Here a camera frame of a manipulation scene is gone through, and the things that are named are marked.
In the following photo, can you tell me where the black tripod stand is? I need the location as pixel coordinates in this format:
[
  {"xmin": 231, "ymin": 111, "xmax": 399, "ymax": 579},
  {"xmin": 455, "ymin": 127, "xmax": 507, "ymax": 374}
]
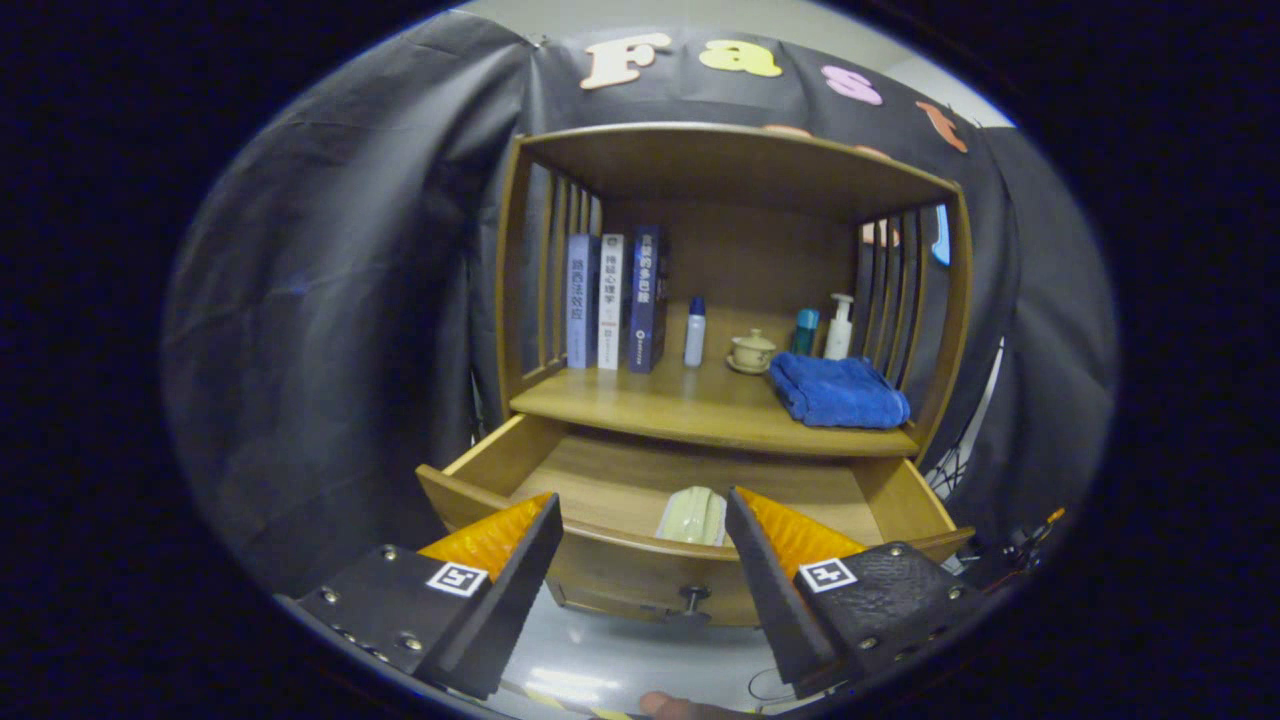
[{"xmin": 925, "ymin": 435, "xmax": 986, "ymax": 503}]

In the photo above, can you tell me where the light blue book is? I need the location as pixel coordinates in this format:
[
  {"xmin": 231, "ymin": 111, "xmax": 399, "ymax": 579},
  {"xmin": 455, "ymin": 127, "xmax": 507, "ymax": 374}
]
[{"xmin": 566, "ymin": 233, "xmax": 601, "ymax": 371}]

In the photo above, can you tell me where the beige lidded teacup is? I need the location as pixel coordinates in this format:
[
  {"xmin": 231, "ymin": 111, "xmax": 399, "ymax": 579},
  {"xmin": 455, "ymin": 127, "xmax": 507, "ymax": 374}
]
[{"xmin": 725, "ymin": 328, "xmax": 778, "ymax": 376}]

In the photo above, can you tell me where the wooden cabinet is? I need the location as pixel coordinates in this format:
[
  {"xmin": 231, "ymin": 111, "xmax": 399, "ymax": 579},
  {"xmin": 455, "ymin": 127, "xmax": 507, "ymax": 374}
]
[{"xmin": 495, "ymin": 122, "xmax": 974, "ymax": 471}]

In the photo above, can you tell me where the white pump bottle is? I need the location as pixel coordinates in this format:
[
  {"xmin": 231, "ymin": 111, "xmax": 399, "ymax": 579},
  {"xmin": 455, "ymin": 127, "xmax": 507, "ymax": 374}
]
[{"xmin": 824, "ymin": 293, "xmax": 856, "ymax": 362}]

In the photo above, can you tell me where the wooden countertop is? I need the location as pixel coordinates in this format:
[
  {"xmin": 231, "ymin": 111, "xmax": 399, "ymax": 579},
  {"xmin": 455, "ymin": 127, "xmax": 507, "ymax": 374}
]
[{"xmin": 508, "ymin": 345, "xmax": 921, "ymax": 459}]

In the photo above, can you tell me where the dark blue book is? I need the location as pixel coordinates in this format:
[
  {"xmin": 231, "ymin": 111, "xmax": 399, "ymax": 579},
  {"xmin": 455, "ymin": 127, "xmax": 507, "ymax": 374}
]
[{"xmin": 627, "ymin": 225, "xmax": 671, "ymax": 375}]

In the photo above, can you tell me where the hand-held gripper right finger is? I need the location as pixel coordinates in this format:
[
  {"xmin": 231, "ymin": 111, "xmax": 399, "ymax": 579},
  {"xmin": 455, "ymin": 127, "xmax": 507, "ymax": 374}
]
[{"xmin": 724, "ymin": 487, "xmax": 989, "ymax": 700}]

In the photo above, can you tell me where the white book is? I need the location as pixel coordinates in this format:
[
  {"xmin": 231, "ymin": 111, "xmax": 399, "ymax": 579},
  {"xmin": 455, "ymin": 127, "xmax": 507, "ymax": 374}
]
[{"xmin": 598, "ymin": 233, "xmax": 628, "ymax": 372}]

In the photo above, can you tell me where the blue folded towel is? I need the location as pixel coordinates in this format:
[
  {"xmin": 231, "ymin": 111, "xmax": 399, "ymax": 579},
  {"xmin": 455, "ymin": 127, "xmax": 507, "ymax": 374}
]
[{"xmin": 768, "ymin": 352, "xmax": 912, "ymax": 431}]

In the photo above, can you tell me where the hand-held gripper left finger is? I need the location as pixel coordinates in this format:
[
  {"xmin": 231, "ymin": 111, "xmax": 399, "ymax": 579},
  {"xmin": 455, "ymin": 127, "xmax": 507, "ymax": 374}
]
[{"xmin": 275, "ymin": 490, "xmax": 565, "ymax": 701}]

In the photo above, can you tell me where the black clamp with orange tip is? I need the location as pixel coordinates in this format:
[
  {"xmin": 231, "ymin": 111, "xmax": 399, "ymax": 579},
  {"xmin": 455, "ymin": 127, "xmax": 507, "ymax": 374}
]
[{"xmin": 1000, "ymin": 507, "xmax": 1067, "ymax": 576}]

